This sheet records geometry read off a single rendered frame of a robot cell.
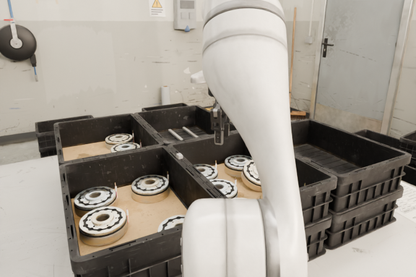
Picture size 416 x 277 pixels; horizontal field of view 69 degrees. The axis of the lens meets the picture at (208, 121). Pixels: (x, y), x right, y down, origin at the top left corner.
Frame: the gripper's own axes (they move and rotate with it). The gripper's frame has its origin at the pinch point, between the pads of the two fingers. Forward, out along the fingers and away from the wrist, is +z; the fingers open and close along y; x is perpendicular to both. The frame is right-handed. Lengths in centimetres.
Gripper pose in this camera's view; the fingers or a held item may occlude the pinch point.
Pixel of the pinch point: (221, 135)
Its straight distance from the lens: 80.9
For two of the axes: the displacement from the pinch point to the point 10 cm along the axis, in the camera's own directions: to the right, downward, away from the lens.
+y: 3.0, -2.9, 9.1
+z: 0.0, 9.5, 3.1
